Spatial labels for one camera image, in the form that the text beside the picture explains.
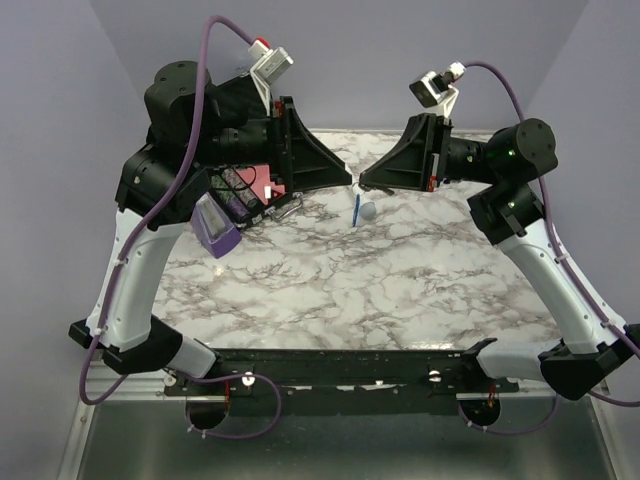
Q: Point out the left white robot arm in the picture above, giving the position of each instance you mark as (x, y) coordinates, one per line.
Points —
(197, 129)

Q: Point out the aluminium frame profile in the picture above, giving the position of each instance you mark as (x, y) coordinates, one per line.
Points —
(139, 387)

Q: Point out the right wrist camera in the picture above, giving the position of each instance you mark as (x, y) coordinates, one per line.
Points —
(436, 91)

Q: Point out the blue key tag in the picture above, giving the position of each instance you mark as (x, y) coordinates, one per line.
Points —
(356, 210)

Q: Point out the purple metronome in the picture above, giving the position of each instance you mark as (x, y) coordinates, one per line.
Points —
(214, 230)

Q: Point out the black poker chip case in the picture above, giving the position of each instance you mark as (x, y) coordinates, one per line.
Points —
(252, 183)

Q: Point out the white microphone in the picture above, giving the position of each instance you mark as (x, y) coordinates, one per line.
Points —
(368, 209)

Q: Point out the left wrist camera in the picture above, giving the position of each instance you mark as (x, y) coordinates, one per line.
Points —
(270, 64)

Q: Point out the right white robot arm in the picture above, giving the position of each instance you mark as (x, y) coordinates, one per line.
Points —
(594, 340)

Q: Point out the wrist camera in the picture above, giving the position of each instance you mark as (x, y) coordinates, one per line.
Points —
(436, 91)
(270, 64)

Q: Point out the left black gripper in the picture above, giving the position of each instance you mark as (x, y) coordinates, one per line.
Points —
(303, 162)

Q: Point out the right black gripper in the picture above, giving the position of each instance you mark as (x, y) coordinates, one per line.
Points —
(407, 165)

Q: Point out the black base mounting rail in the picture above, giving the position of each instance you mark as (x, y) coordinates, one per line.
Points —
(256, 382)

